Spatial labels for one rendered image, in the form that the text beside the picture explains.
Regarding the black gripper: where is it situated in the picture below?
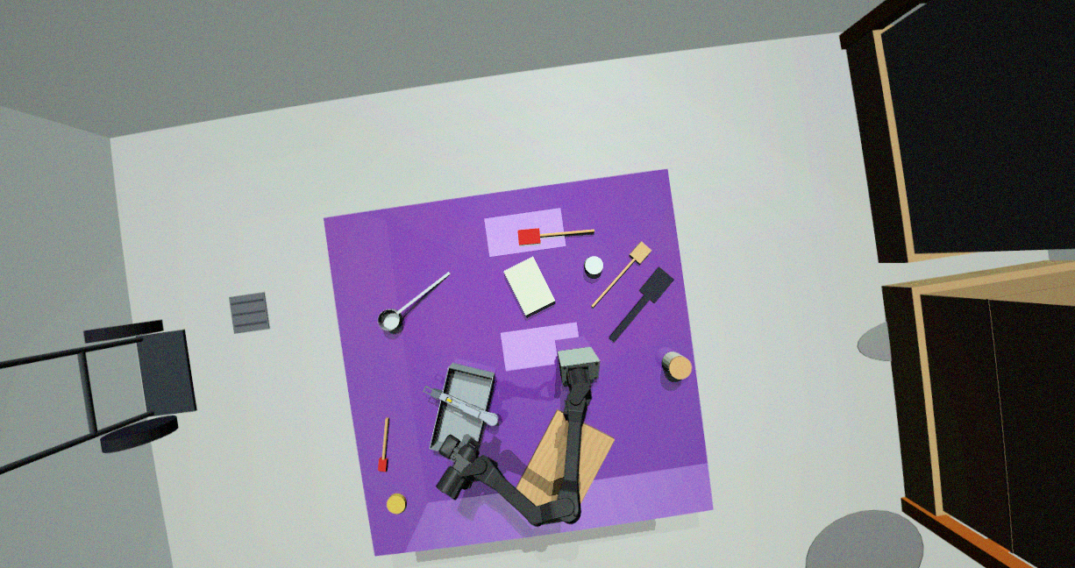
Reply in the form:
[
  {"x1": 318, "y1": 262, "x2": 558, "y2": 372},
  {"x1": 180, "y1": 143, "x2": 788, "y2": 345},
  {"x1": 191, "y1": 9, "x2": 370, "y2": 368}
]
[{"x1": 438, "y1": 435, "x2": 498, "y2": 466}]

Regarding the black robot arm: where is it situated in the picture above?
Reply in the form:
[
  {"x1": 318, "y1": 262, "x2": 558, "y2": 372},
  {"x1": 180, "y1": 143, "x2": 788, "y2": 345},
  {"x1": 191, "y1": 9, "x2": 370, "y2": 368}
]
[{"x1": 436, "y1": 366, "x2": 593, "y2": 527}]

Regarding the brown wooden board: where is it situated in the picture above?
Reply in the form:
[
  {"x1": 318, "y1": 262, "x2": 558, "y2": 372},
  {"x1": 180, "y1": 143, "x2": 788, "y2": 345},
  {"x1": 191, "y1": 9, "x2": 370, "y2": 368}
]
[{"x1": 516, "y1": 409, "x2": 615, "y2": 506}]

